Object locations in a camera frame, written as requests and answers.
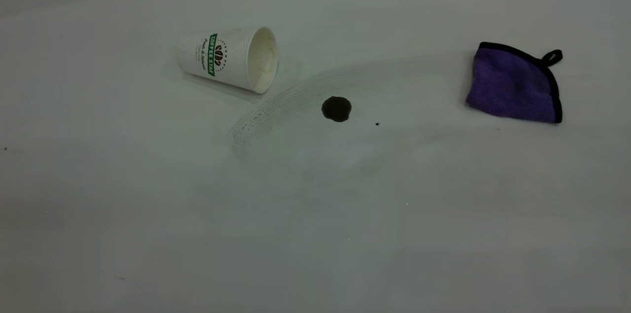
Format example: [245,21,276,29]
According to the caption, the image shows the white paper coffee cup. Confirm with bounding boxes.
[176,26,279,95]

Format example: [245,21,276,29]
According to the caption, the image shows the purple cloth with black trim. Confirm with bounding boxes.
[465,42,563,124]

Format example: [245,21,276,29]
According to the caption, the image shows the dark coffee stain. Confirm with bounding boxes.
[321,96,352,123]

